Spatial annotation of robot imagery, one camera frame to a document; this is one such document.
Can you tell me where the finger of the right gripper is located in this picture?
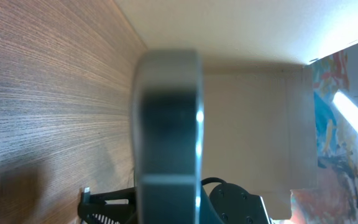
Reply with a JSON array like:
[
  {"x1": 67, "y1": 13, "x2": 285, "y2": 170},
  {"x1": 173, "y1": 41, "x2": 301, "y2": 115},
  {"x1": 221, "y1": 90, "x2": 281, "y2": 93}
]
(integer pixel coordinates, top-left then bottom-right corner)
[
  {"x1": 78, "y1": 203, "x2": 137, "y2": 224},
  {"x1": 89, "y1": 187, "x2": 136, "y2": 202}
]

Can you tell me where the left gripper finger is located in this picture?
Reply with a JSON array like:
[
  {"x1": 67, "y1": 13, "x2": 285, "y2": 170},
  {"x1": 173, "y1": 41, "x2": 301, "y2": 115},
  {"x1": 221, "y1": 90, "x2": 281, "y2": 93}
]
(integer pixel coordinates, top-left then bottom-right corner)
[{"x1": 200, "y1": 185, "x2": 224, "y2": 224}]

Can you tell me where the teal screen smartphone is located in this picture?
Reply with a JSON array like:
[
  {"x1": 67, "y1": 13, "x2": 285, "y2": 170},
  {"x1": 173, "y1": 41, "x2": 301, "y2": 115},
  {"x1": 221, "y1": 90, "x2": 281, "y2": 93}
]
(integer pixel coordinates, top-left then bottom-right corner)
[{"x1": 131, "y1": 49, "x2": 204, "y2": 223}]

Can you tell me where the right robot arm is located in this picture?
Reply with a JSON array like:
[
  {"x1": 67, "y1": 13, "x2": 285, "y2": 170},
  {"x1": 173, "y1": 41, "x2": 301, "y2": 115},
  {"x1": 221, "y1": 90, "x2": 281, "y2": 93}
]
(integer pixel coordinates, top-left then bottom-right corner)
[{"x1": 78, "y1": 177, "x2": 272, "y2": 224}]

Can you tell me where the colourful wall painting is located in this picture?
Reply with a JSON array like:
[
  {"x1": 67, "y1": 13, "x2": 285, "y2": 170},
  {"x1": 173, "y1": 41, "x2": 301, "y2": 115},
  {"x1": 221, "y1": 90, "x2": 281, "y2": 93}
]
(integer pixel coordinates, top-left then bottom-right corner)
[{"x1": 287, "y1": 50, "x2": 358, "y2": 223}]

